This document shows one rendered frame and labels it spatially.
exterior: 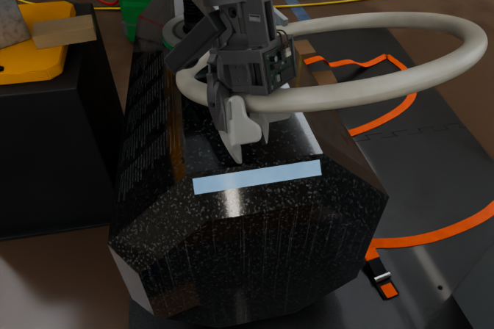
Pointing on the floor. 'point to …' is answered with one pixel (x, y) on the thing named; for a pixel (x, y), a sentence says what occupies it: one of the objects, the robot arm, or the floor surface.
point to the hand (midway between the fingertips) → (247, 144)
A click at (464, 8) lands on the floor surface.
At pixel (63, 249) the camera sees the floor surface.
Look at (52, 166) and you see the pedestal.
